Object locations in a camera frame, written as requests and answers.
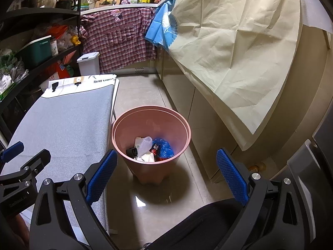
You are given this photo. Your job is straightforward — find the plaid shirt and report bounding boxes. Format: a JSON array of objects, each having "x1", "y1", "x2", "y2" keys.
[{"x1": 79, "y1": 7, "x2": 158, "y2": 74}]

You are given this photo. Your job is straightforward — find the cream cloth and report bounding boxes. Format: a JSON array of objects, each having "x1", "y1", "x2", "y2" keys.
[{"x1": 153, "y1": 0, "x2": 303, "y2": 151}]

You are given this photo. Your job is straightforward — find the black shelf rack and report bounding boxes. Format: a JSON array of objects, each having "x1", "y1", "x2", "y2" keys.
[{"x1": 0, "y1": 0, "x2": 84, "y2": 141}]

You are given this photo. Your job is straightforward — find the clear bubble wrap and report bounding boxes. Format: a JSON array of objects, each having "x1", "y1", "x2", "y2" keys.
[{"x1": 139, "y1": 136, "x2": 153, "y2": 155}]

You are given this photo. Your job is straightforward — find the translucent plastic sheet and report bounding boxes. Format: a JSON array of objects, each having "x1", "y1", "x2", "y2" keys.
[{"x1": 297, "y1": 0, "x2": 333, "y2": 34}]

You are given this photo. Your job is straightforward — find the blue printed cloth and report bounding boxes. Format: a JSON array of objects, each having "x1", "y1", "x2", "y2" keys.
[{"x1": 145, "y1": 0, "x2": 183, "y2": 48}]

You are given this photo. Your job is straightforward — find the black pot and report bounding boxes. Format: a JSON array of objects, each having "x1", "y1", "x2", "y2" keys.
[{"x1": 56, "y1": 0, "x2": 76, "y2": 10}]

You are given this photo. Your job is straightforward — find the blue plastic bag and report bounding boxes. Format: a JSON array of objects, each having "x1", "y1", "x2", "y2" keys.
[{"x1": 152, "y1": 138, "x2": 174, "y2": 159}]

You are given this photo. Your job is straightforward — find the red package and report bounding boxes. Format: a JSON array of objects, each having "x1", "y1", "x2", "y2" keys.
[{"x1": 49, "y1": 57, "x2": 75, "y2": 80}]

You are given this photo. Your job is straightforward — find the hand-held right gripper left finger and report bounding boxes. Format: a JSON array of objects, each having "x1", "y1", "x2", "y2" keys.
[{"x1": 29, "y1": 150, "x2": 118, "y2": 250}]

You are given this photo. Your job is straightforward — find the white pedal bin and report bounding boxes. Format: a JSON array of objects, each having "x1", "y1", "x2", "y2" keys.
[{"x1": 77, "y1": 51, "x2": 101, "y2": 76}]

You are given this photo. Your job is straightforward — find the beige kitchen cabinet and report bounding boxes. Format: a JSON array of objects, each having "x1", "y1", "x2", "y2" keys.
[{"x1": 156, "y1": 26, "x2": 326, "y2": 185}]

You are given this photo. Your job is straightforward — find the green storage box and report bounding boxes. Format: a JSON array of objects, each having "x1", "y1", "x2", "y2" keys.
[{"x1": 19, "y1": 36, "x2": 52, "y2": 68}]

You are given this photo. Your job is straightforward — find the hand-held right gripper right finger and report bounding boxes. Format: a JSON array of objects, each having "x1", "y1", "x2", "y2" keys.
[{"x1": 216, "y1": 148, "x2": 313, "y2": 250}]

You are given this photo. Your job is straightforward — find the pink plastic trash bin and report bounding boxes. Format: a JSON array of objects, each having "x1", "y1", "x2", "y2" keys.
[{"x1": 112, "y1": 106, "x2": 191, "y2": 186}]

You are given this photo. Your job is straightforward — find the clear bag of garlic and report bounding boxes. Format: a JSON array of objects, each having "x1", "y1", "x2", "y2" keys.
[{"x1": 57, "y1": 26, "x2": 78, "y2": 51}]

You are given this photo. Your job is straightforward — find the green food packets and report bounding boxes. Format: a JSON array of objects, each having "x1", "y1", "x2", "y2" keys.
[{"x1": 0, "y1": 48, "x2": 29, "y2": 101}]

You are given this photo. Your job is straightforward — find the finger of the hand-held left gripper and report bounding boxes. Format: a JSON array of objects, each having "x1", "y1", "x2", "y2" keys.
[
  {"x1": 0, "y1": 149, "x2": 52, "y2": 196},
  {"x1": 0, "y1": 141, "x2": 24, "y2": 163}
]

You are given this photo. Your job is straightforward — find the person's left forearm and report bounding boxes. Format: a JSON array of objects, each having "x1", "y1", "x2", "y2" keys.
[{"x1": 10, "y1": 212, "x2": 30, "y2": 243}]

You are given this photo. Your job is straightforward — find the orange plastic bag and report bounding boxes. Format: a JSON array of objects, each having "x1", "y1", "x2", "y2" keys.
[{"x1": 48, "y1": 25, "x2": 68, "y2": 41}]

